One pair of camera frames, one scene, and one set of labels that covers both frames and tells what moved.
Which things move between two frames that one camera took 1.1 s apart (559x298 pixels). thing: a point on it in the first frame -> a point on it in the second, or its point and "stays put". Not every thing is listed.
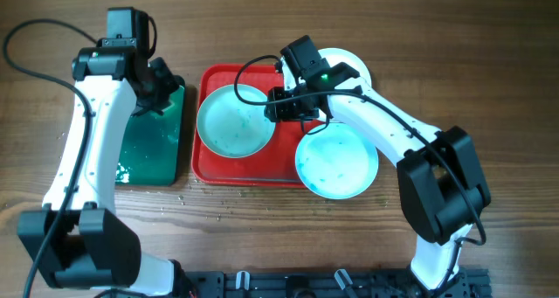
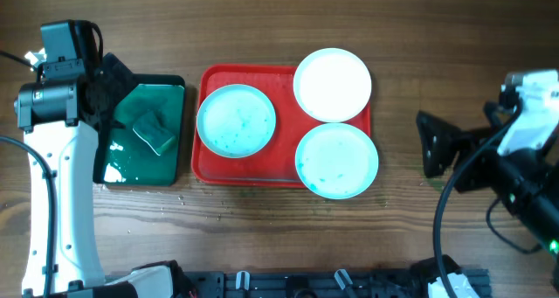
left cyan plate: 231,128 stays put
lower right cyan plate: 336,162 stays put
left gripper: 169,85 -> 118,79
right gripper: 276,102 -> 443,138
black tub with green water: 153,150 stays put
